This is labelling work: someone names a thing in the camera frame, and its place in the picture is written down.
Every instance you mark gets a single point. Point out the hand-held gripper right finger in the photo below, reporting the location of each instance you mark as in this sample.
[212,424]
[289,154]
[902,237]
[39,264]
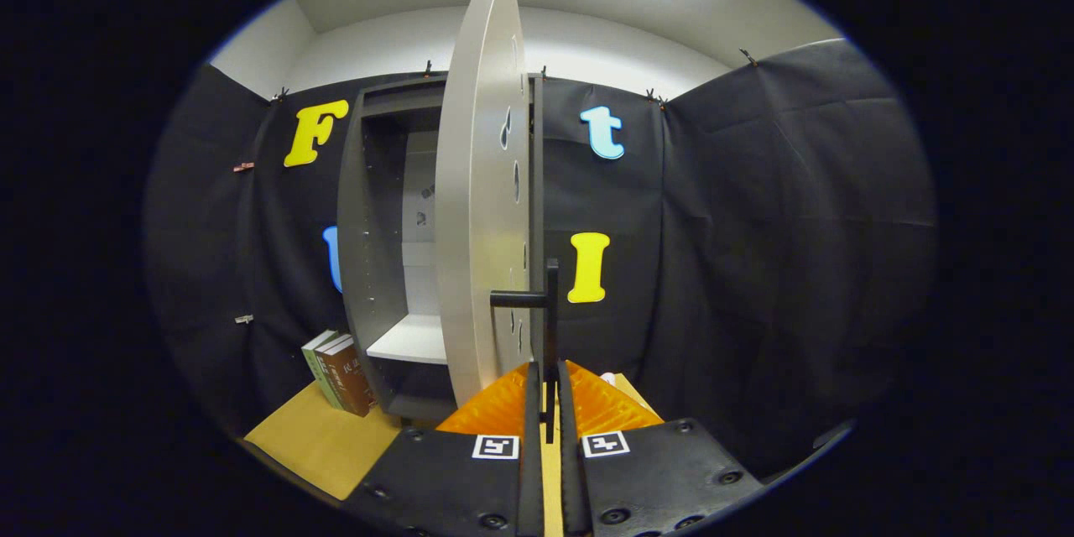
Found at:
[570,478]

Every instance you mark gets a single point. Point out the black backdrop cloth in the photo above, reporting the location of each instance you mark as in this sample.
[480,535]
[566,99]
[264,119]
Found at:
[755,226]

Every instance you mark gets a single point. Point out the white cabinet shelf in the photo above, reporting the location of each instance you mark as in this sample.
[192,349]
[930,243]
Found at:
[415,340]

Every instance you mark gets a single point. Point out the beige cabinet door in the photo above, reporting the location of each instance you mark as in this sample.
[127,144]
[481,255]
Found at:
[474,185]

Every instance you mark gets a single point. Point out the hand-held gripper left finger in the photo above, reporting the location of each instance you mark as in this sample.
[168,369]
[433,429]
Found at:
[531,470]

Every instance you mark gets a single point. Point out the grey cabinet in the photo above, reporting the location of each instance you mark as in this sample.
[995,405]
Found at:
[352,252]

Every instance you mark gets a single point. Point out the brown book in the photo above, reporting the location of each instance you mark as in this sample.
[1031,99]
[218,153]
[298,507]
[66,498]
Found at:
[352,377]

